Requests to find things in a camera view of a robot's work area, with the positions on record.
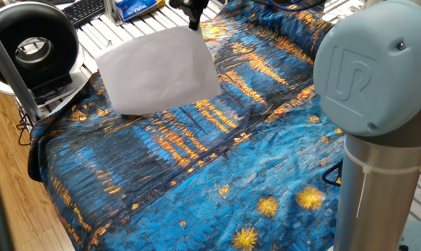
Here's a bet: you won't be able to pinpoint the white tie loop on arm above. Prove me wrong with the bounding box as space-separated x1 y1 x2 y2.
342 144 421 219

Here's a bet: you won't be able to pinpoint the black ring shaped device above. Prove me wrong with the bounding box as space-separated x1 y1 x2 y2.
0 1 89 105

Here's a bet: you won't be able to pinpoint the starry night painting tablecloth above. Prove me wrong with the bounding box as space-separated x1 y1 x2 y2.
27 0 347 251

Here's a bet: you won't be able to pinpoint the silver perforated metal plate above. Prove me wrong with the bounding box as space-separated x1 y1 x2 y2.
323 0 368 27

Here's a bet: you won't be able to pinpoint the short aluminium post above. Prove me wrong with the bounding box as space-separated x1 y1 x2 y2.
104 0 124 26

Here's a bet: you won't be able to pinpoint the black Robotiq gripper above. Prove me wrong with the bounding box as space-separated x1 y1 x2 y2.
168 0 211 31

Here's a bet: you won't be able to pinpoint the blue tissue pack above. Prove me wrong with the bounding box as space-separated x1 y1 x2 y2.
114 0 166 22

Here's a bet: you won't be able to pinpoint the tall aluminium post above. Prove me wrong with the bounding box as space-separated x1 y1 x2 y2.
0 20 44 123

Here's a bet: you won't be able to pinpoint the white paper sheet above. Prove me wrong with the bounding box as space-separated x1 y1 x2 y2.
94 24 222 116

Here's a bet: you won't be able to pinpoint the tangled black cables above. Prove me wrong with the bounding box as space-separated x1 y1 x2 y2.
15 104 36 146

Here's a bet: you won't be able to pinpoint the light blue base pad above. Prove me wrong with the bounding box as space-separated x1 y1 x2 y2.
400 219 421 251

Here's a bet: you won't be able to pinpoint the black keyboard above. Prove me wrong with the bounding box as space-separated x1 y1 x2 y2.
61 0 107 28

